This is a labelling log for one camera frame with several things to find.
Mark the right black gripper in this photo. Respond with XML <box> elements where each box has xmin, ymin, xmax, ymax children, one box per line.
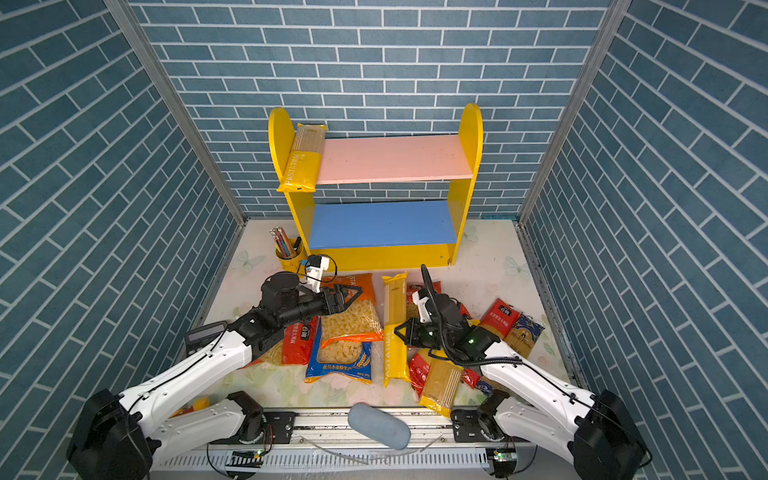
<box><xmin>391</xmin><ymin>315</ymin><xmax>454</xmax><ymax>350</ymax></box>

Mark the red fusilli bag left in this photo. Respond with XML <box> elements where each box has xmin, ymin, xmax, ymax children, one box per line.
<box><xmin>248</xmin><ymin>317</ymin><xmax>319</xmax><ymax>367</ymax></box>

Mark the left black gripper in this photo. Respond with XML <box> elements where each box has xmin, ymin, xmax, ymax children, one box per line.
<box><xmin>277</xmin><ymin>284</ymin><xmax>363</xmax><ymax>330</ymax></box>

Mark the orange macaroni bag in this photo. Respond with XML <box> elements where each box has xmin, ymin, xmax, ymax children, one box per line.
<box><xmin>321</xmin><ymin>273</ymin><xmax>384</xmax><ymax>347</ymax></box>

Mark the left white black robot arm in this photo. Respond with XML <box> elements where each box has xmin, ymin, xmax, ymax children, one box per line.
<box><xmin>66</xmin><ymin>271</ymin><xmax>363</xmax><ymax>479</ymax></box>

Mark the red fusilli bag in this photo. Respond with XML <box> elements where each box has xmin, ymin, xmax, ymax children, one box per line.
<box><xmin>248</xmin><ymin>317</ymin><xmax>319</xmax><ymax>367</ymax></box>
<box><xmin>406</xmin><ymin>283</ymin><xmax>435</xmax><ymax>320</ymax></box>

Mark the grey blue pouch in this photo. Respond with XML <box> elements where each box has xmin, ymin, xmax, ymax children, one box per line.
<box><xmin>347</xmin><ymin>403</ymin><xmax>411</xmax><ymax>450</ymax></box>

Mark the yellow pencil cup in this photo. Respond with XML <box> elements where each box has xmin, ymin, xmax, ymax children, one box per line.
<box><xmin>275</xmin><ymin>237</ymin><xmax>308</xmax><ymax>273</ymax></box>

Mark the blue macaroni bag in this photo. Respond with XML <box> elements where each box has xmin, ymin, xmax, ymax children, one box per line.
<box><xmin>305</xmin><ymin>321</ymin><xmax>372</xmax><ymax>384</ymax></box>

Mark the black calculator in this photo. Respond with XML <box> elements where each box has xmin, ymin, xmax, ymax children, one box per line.
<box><xmin>184</xmin><ymin>321</ymin><xmax>228</xmax><ymax>357</ymax></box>

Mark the yellow plush toy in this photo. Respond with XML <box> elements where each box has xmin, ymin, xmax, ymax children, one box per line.
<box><xmin>171</xmin><ymin>396</ymin><xmax>211</xmax><ymax>417</ymax></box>

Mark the aluminium rail base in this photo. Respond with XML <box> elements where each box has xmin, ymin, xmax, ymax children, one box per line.
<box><xmin>131</xmin><ymin>403</ymin><xmax>619</xmax><ymax>475</ymax></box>

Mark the red fusilli bag centre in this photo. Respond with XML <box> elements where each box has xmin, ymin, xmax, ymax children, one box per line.
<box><xmin>406</xmin><ymin>283</ymin><xmax>435</xmax><ymax>320</ymax></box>

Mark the coloured pencils bunch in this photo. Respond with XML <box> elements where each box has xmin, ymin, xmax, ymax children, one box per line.
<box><xmin>270</xmin><ymin>227</ymin><xmax>296</xmax><ymax>257</ymax></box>

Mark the yellow spaghetti bag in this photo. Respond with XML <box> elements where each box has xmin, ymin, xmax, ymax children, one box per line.
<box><xmin>419</xmin><ymin>358</ymin><xmax>464</xmax><ymax>418</ymax></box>
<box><xmin>278</xmin><ymin>124</ymin><xmax>327</xmax><ymax>193</ymax></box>
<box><xmin>382</xmin><ymin>272</ymin><xmax>410</xmax><ymax>387</ymax></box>

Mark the dark blue spaghetti bag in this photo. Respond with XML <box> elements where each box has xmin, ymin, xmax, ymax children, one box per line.
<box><xmin>504</xmin><ymin>315</ymin><xmax>546</xmax><ymax>358</ymax></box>

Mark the yellow pink blue shelf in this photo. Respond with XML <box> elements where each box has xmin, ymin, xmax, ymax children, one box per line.
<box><xmin>268</xmin><ymin>104</ymin><xmax>484</xmax><ymax>271</ymax></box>

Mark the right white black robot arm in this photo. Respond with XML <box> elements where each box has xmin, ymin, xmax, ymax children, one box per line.
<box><xmin>394</xmin><ymin>267</ymin><xmax>653</xmax><ymax>479</ymax></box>

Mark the red spaghetti bag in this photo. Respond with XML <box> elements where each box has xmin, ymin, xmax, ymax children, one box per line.
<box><xmin>408</xmin><ymin>350</ymin><xmax>432</xmax><ymax>396</ymax></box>
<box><xmin>479</xmin><ymin>298</ymin><xmax>521</xmax><ymax>340</ymax></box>

